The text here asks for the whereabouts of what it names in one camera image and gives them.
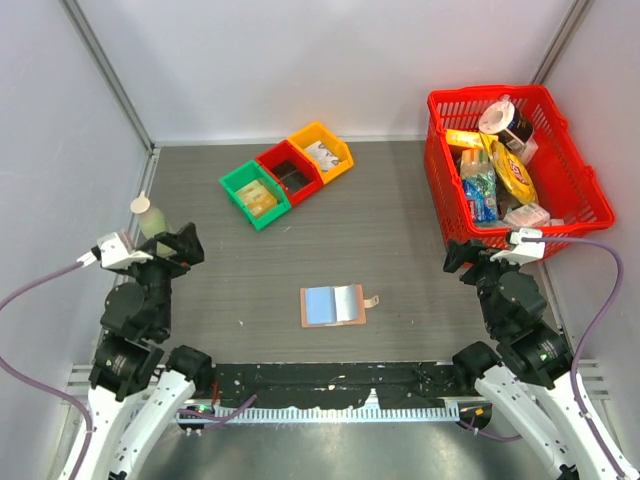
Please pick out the black cards in red bin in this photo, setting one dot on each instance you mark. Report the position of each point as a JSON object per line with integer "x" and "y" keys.
{"x": 291, "y": 177}

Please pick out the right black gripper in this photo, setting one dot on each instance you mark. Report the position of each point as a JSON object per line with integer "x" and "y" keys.
{"x": 457, "y": 253}

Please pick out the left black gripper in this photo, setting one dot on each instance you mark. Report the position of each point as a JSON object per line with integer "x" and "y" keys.
{"x": 187, "y": 243}

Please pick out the tan leather card holder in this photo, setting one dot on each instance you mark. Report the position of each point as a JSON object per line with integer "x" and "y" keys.
{"x": 333, "y": 306}

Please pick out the dark labelled can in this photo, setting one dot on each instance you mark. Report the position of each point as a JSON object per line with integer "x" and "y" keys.
{"x": 517, "y": 129}

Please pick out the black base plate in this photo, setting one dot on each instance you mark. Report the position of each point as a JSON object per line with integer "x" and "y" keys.
{"x": 397, "y": 385}

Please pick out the green liquid squeeze bottle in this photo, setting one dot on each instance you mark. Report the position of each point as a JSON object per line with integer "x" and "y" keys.
{"x": 151, "y": 220}

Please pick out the white small box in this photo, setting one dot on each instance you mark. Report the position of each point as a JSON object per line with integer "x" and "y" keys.
{"x": 530, "y": 215}

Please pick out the yellow chips bag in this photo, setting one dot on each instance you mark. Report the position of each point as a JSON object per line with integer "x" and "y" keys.
{"x": 513, "y": 174}

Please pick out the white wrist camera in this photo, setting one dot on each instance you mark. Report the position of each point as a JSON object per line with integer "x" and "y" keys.
{"x": 114, "y": 251}
{"x": 525, "y": 245}

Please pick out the white slotted cable duct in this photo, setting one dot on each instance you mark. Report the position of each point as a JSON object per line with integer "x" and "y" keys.
{"x": 369, "y": 413}

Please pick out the green storage bin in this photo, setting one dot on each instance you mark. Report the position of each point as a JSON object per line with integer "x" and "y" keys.
{"x": 243, "y": 175}

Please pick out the grey patterned card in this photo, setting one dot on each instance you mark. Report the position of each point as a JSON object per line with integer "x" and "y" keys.
{"x": 317, "y": 149}
{"x": 328, "y": 162}

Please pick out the yellow snack packet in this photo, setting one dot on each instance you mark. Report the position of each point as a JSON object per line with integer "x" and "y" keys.
{"x": 469, "y": 139}

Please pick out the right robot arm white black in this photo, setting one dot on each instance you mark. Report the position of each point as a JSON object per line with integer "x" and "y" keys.
{"x": 532, "y": 376}

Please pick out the red plastic shopping basket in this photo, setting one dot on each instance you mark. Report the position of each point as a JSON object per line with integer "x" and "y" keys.
{"x": 567, "y": 187}

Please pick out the yellow storage bin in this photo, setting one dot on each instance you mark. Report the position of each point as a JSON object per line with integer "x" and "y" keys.
{"x": 316, "y": 131}

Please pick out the red storage bin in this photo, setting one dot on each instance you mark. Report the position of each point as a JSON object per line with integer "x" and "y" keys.
{"x": 285, "y": 151}

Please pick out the yellow cards in green bin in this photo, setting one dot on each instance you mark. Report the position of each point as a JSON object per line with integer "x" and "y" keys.
{"x": 257, "y": 198}

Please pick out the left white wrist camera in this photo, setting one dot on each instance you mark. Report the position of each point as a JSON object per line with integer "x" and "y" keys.
{"x": 114, "y": 251}

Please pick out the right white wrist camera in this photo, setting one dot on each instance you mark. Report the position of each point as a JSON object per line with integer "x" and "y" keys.
{"x": 525, "y": 245}

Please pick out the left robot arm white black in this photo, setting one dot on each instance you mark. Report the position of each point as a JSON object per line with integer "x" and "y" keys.
{"x": 134, "y": 387}

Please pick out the blue snack bag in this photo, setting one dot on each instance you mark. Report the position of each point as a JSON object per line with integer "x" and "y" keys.
{"x": 479, "y": 184}

